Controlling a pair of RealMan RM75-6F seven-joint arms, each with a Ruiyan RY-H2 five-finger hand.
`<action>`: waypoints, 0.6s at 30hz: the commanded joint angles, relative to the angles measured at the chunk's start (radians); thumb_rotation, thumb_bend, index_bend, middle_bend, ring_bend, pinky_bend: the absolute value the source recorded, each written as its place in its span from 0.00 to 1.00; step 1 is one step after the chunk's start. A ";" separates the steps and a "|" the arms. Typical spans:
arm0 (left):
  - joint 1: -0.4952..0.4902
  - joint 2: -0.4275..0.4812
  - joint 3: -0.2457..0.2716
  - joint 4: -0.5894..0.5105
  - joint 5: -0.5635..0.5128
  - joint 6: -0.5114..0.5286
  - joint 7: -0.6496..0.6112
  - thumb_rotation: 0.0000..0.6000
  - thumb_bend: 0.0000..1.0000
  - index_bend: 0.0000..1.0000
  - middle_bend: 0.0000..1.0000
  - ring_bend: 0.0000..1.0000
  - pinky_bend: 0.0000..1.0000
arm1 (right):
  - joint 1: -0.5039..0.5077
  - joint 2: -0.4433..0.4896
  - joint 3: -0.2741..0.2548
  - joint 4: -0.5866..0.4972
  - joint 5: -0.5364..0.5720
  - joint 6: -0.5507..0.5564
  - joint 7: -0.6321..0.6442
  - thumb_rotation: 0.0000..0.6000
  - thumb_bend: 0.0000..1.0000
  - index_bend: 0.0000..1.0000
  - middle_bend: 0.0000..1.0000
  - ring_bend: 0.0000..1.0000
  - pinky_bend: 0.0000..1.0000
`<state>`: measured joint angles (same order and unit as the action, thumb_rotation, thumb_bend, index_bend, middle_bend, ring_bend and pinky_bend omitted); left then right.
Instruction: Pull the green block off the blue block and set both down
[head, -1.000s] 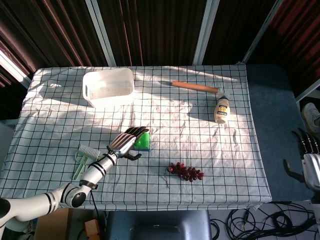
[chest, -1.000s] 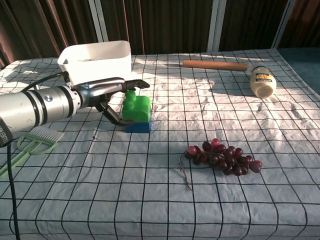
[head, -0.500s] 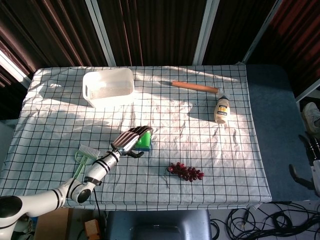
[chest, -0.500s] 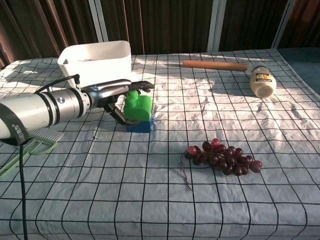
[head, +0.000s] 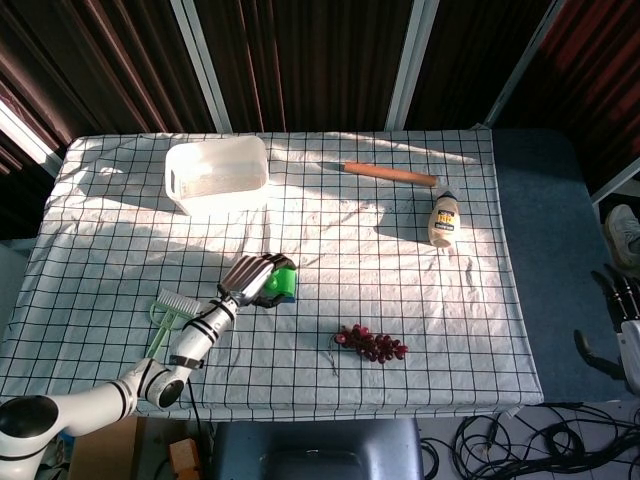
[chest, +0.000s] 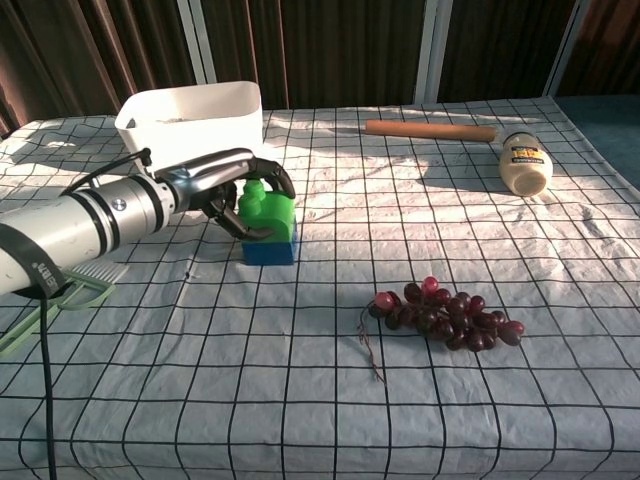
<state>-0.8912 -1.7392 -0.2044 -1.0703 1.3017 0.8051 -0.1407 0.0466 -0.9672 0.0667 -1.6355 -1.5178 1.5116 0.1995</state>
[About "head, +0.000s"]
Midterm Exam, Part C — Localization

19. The white plastic storage bin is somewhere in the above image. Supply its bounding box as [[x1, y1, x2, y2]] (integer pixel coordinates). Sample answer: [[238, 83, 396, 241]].
[[164, 135, 270, 217]]

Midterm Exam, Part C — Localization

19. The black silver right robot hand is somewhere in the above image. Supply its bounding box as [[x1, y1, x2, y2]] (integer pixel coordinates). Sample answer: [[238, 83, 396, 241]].
[[574, 264, 640, 380]]

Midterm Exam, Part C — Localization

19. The brown cardboard box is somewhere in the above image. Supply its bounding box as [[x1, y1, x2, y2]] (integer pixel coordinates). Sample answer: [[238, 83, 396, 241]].
[[68, 415, 142, 480]]

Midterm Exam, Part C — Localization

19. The white black grid tablecloth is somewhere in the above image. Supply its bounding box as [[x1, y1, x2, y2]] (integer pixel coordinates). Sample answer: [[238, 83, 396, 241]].
[[0, 127, 545, 421]]

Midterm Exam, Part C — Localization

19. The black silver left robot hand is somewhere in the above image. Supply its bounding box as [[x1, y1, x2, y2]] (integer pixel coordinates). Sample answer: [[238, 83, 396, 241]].
[[217, 253, 298, 309]]

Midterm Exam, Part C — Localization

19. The white sneaker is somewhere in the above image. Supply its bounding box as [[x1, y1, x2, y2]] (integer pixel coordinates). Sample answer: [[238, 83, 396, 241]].
[[603, 203, 640, 270]]

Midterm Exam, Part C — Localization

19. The green cube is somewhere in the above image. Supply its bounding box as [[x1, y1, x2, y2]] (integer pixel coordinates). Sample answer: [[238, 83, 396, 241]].
[[263, 266, 299, 303]]

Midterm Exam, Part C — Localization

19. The black floor cable tangle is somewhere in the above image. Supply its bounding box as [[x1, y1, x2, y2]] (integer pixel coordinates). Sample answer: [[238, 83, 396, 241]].
[[419, 402, 640, 480]]

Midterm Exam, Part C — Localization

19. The dark red grape bunch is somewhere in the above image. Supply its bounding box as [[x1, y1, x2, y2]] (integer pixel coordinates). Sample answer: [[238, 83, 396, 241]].
[[327, 323, 409, 377]]

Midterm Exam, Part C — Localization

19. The beige squeeze sauce bottle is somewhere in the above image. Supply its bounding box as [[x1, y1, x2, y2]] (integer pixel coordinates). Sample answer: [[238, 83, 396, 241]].
[[430, 184, 462, 249]]

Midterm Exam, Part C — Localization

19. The dark blue chair seat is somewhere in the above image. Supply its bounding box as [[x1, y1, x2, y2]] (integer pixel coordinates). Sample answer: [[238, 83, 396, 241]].
[[208, 416, 426, 480]]

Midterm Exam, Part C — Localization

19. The white metal frame post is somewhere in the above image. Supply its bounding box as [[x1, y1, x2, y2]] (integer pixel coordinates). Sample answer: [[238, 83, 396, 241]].
[[0, 98, 64, 177], [481, 0, 567, 127], [383, 0, 442, 132], [591, 158, 640, 205], [169, 0, 234, 134]]

